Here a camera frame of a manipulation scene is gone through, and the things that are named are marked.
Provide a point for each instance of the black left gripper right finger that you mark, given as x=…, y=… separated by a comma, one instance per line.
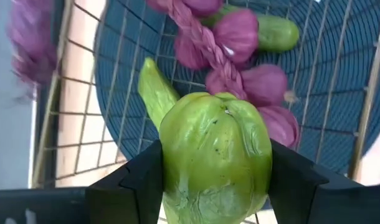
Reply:
x=292, y=189

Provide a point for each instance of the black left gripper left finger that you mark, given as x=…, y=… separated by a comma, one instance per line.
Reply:
x=131, y=196

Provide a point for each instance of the green toy pepper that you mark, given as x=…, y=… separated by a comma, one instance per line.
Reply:
x=215, y=149

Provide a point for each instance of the dark green cucumber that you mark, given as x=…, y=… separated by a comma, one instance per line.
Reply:
x=277, y=32

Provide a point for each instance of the blue round woven mat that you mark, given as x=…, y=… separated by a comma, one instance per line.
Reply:
x=349, y=77

